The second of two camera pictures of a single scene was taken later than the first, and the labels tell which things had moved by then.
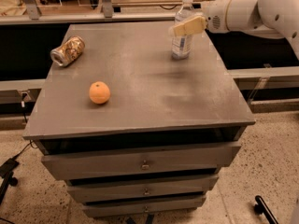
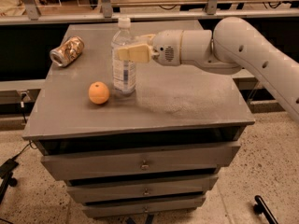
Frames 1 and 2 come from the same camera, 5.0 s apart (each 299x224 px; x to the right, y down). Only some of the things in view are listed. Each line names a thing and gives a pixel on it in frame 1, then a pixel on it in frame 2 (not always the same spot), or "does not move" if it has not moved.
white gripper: x=215 y=17 → x=166 y=47
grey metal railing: x=107 y=15 does not move
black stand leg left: x=7 y=173 does not move
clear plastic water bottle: x=182 y=45 → x=123 y=72
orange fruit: x=99 y=92 does not move
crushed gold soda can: x=68 y=50 does not move
